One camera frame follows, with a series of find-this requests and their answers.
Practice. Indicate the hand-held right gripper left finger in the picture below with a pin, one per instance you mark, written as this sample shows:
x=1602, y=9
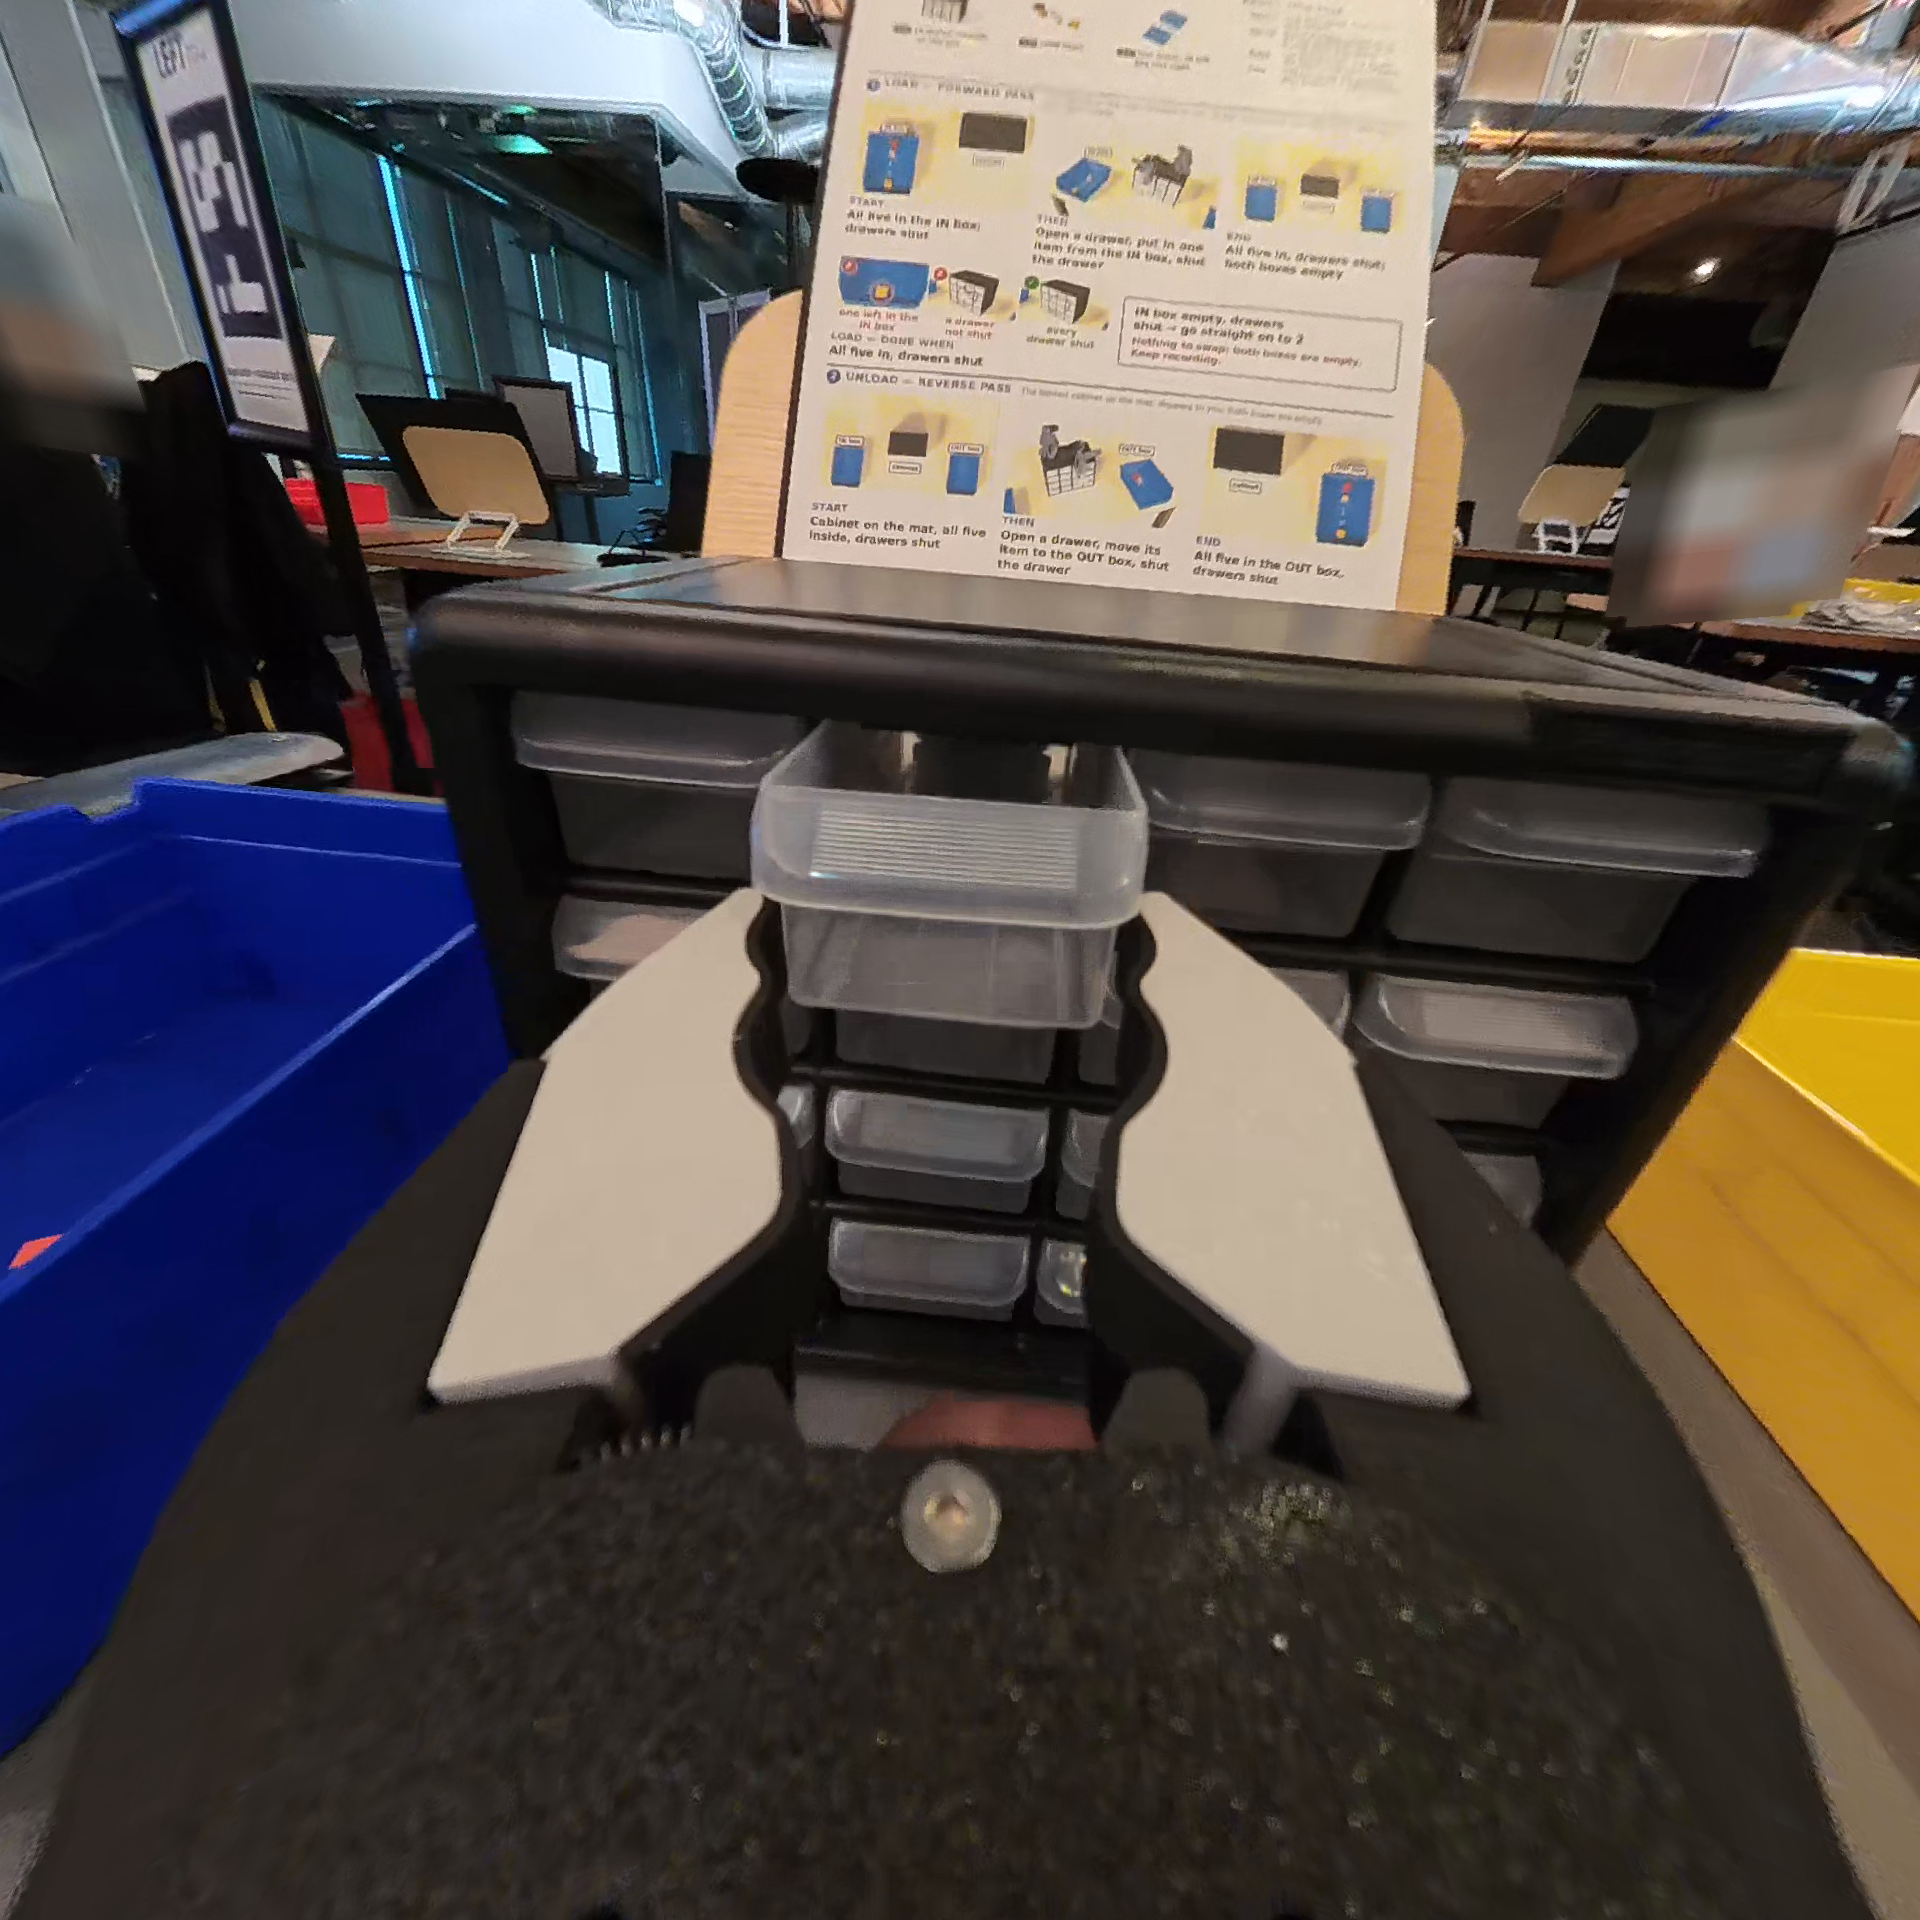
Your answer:
x=633, y=1140

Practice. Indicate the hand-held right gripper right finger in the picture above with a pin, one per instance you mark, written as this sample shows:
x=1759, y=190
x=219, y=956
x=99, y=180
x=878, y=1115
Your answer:
x=1274, y=1170

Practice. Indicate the set of clear cabinet drawers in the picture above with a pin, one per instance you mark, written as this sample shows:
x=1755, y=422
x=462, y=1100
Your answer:
x=1274, y=839

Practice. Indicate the blue plastic bin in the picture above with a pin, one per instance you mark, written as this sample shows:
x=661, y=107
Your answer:
x=227, y=1078

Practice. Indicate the clear plastic drawer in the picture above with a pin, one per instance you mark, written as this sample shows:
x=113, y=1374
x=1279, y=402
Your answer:
x=945, y=876

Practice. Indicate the yellow plastic bin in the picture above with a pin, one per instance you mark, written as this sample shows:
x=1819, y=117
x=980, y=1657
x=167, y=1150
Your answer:
x=1802, y=1199

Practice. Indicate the black drawer cabinet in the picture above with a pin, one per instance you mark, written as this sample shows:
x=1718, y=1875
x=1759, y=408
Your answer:
x=976, y=656

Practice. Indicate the wooden work table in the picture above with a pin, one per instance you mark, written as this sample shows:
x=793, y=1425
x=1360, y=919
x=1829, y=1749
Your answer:
x=495, y=554

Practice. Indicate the wooden tablet stand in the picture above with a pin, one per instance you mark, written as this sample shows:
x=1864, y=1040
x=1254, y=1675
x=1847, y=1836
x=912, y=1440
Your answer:
x=1568, y=494
x=472, y=467

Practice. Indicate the red plastic bin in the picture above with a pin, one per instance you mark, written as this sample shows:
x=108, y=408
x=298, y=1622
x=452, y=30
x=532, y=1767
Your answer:
x=337, y=505

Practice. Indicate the dark work table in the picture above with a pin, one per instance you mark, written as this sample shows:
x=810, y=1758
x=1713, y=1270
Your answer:
x=1727, y=630

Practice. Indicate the black framed monitor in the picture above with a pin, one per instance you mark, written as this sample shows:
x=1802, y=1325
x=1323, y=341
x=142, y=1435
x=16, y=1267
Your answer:
x=543, y=430

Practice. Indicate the dark hanging jacket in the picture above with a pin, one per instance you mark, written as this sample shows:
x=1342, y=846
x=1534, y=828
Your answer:
x=165, y=570

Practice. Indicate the printed instruction sheet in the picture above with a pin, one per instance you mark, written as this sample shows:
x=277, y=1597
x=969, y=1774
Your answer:
x=1111, y=377

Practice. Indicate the black framed printed sign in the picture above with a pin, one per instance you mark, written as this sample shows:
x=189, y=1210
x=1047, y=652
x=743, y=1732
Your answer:
x=227, y=227

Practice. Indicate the corrugated round ceiling duct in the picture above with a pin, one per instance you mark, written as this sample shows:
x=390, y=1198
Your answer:
x=751, y=90

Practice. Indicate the silver foil ceiling duct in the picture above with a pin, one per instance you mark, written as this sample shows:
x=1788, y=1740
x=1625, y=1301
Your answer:
x=1652, y=66

